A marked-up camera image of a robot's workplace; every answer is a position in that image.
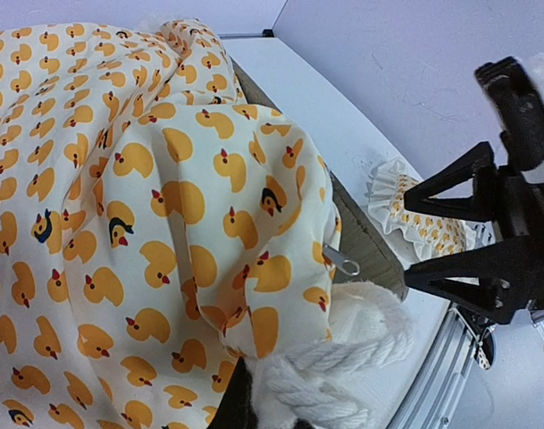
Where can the duck print ruffled cushion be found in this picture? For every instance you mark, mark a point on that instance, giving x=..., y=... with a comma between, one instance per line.
x=108, y=226

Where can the small duck print pillow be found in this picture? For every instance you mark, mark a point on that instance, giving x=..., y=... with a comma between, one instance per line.
x=428, y=235

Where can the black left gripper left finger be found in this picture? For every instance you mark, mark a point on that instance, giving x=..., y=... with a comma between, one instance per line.
x=235, y=410

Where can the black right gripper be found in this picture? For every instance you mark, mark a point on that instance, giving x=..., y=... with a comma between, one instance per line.
x=497, y=280

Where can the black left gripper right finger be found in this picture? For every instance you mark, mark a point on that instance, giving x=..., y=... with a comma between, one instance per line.
x=303, y=424

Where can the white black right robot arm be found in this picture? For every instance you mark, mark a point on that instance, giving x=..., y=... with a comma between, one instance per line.
x=516, y=91

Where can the wooden pet bed frame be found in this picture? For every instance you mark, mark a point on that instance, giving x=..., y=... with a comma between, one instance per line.
x=283, y=211

